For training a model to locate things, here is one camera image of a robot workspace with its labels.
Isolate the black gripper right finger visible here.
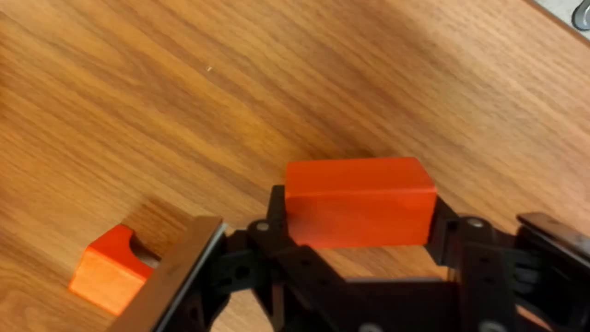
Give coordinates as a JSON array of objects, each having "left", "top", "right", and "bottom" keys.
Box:
[{"left": 430, "top": 193, "right": 590, "bottom": 332}]

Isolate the orange arch wooden block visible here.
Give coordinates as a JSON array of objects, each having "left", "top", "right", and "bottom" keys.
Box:
[{"left": 67, "top": 223, "right": 163, "bottom": 319}]

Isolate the orange rectangular wooden block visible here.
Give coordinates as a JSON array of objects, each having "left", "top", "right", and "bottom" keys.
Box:
[{"left": 283, "top": 156, "right": 440, "bottom": 250}]

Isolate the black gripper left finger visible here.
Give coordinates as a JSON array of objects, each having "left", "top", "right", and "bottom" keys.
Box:
[{"left": 108, "top": 182, "right": 353, "bottom": 332}]

